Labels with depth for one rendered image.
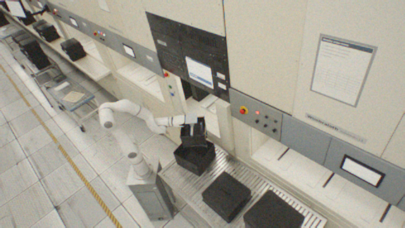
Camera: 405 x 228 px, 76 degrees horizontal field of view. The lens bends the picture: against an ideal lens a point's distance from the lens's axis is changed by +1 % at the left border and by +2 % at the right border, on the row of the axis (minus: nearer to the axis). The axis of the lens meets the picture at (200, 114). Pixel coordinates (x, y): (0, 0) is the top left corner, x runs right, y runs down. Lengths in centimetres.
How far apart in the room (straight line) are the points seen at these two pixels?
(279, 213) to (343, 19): 123
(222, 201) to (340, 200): 84
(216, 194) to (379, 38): 149
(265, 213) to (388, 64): 114
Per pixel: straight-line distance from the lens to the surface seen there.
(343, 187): 223
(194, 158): 245
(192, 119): 208
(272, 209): 189
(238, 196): 210
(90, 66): 435
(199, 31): 181
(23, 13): 483
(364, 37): 122
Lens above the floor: 271
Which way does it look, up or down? 43 degrees down
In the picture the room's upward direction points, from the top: 12 degrees counter-clockwise
